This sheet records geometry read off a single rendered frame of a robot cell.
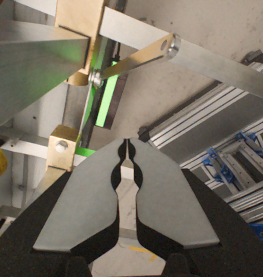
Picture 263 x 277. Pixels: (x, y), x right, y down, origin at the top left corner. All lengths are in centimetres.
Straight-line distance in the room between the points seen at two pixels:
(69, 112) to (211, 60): 33
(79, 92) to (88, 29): 22
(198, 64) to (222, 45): 97
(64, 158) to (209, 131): 91
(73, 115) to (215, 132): 88
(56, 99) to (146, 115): 77
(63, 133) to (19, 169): 41
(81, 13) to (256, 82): 25
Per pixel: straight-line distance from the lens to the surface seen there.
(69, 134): 36
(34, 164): 71
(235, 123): 118
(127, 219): 193
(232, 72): 30
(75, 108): 46
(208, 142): 118
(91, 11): 25
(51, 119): 59
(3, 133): 41
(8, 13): 54
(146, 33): 26
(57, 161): 38
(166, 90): 118
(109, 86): 43
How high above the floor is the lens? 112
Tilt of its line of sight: 60 degrees down
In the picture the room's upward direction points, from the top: 177 degrees clockwise
